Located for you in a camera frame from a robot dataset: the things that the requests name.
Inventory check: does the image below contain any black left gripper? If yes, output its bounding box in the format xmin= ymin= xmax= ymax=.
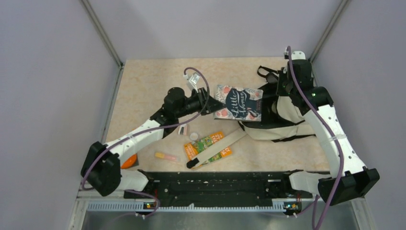
xmin=175 ymin=87 xmax=226 ymax=118

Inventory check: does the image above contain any cream canvas backpack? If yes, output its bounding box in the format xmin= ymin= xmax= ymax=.
xmin=186 ymin=66 xmax=315 ymax=169

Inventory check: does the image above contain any Little Women floral book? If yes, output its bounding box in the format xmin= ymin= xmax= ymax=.
xmin=214 ymin=84 xmax=263 ymax=122

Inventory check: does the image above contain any orange green storey treehouse book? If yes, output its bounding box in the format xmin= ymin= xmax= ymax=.
xmin=184 ymin=131 xmax=232 ymax=167

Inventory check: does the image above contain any yellow pink highlighter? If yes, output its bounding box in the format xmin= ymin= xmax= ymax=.
xmin=154 ymin=152 xmax=180 ymax=162

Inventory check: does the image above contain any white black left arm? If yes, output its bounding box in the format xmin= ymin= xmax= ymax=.
xmin=80 ymin=87 xmax=226 ymax=198

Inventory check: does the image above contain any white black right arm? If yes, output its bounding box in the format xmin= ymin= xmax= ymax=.
xmin=276 ymin=59 xmax=380 ymax=206

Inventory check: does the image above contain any small round clear cap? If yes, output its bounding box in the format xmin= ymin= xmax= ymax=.
xmin=189 ymin=132 xmax=199 ymax=141

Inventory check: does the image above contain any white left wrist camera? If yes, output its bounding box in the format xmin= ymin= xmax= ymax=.
xmin=183 ymin=72 xmax=201 ymax=92

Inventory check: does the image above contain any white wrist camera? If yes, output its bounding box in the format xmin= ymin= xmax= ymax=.
xmin=284 ymin=50 xmax=307 ymax=60
xmin=183 ymin=72 xmax=201 ymax=92

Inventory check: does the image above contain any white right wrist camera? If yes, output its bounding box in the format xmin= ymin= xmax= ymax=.
xmin=284 ymin=50 xmax=307 ymax=60

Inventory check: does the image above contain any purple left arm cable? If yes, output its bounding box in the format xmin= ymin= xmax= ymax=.
xmin=80 ymin=67 xmax=211 ymax=191

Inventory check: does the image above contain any aluminium frame rail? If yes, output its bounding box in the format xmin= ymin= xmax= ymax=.
xmin=79 ymin=0 xmax=124 ymax=69

